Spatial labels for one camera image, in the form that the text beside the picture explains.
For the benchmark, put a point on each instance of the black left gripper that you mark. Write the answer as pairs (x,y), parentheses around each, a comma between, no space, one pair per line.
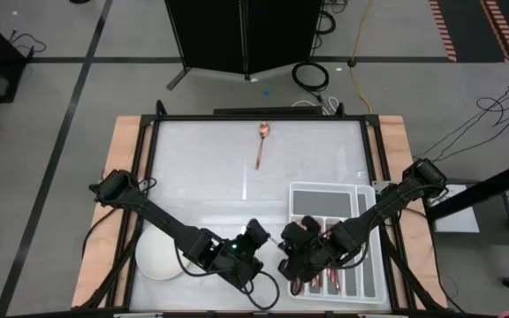
(248,247)

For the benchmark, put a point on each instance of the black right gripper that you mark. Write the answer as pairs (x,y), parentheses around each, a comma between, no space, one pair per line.
(316,252)

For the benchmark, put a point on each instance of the white cutlery organizer tray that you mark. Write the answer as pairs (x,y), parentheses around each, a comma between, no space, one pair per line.
(321,203)

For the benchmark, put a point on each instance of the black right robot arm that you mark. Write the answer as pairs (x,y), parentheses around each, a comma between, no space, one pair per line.
(391,207)

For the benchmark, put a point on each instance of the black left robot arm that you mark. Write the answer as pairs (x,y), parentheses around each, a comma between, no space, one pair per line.
(166,223)

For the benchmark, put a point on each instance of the white round plate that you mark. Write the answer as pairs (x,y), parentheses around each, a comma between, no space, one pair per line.
(157,260)

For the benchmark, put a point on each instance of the silver mounting plate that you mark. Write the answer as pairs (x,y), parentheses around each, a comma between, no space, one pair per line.
(380,185)

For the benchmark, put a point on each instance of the black bar behind table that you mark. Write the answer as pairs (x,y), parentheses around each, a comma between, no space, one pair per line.
(268,110)

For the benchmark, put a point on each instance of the white paper sheet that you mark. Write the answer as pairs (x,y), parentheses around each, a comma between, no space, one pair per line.
(458,216)

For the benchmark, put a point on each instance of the black floor plug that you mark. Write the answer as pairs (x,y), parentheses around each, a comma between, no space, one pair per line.
(351,63)

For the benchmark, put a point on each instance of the black folding room divider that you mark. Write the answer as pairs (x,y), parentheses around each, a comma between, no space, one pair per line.
(214,35)

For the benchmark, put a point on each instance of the white edge bracket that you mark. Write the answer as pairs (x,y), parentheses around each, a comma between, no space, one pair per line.
(382,315)

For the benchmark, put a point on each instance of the black table frame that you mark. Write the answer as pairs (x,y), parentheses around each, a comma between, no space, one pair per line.
(259,118)

